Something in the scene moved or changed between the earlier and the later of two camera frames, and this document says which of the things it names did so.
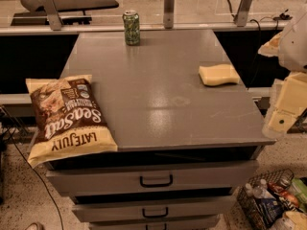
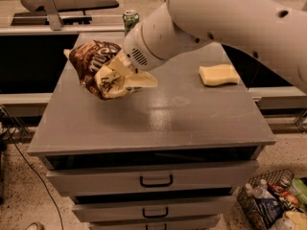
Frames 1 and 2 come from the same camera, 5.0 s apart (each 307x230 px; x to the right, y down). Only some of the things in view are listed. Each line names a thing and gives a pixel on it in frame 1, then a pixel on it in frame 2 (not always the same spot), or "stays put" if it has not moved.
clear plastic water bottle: (262, 191) stays put
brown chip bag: (67, 119) -> (86, 57)
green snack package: (299, 188) stays put
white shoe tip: (34, 226) stays put
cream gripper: (295, 50) -> (138, 48)
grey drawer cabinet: (188, 131) stays put
